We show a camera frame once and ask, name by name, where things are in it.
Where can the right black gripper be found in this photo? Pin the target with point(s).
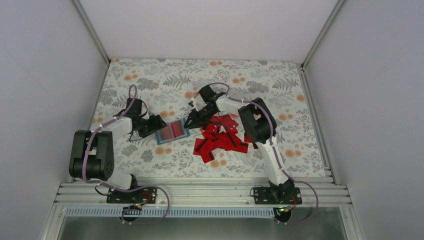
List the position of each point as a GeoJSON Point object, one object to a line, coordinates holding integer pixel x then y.
{"type": "Point", "coordinates": [196, 120]}

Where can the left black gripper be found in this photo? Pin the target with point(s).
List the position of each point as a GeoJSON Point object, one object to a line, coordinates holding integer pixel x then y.
{"type": "Point", "coordinates": [156, 125]}

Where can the red striped card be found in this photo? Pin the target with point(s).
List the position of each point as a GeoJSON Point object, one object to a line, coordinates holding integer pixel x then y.
{"type": "Point", "coordinates": [165, 134]}
{"type": "Point", "coordinates": [177, 128]}

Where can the teal card holder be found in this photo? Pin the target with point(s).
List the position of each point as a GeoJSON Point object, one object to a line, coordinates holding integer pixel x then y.
{"type": "Point", "coordinates": [187, 133]}

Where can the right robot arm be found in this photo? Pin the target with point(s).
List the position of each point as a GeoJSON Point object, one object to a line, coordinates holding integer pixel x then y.
{"type": "Point", "coordinates": [259, 127]}

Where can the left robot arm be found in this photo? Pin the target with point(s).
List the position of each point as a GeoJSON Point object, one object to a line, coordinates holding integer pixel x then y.
{"type": "Point", "coordinates": [92, 157]}

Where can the pile of red cards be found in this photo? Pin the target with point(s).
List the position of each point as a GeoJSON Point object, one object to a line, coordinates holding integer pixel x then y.
{"type": "Point", "coordinates": [223, 136]}

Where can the red card front bottom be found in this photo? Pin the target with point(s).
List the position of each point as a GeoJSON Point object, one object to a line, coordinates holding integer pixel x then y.
{"type": "Point", "coordinates": [207, 156]}

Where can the red card far right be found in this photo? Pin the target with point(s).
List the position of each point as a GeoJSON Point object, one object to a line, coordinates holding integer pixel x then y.
{"type": "Point", "coordinates": [249, 141]}

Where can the floral table mat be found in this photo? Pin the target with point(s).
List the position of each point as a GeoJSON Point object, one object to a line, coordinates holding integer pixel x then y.
{"type": "Point", "coordinates": [167, 86]}

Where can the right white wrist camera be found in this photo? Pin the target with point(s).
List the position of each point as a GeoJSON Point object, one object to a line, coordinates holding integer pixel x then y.
{"type": "Point", "coordinates": [193, 105]}

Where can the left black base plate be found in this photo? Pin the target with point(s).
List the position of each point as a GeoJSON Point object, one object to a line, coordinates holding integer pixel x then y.
{"type": "Point", "coordinates": [145, 195]}

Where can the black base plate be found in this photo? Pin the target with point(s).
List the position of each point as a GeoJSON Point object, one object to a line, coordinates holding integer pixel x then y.
{"type": "Point", "coordinates": [265, 196]}
{"type": "Point", "coordinates": [145, 195]}

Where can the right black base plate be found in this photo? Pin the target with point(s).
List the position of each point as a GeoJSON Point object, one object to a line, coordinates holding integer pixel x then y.
{"type": "Point", "coordinates": [265, 196]}

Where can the aluminium rail frame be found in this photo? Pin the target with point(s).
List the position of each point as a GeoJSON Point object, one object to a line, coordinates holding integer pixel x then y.
{"type": "Point", "coordinates": [212, 192]}

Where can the grey slotted cable duct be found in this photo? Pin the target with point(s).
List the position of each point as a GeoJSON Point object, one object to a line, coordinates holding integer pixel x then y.
{"type": "Point", "coordinates": [172, 212]}

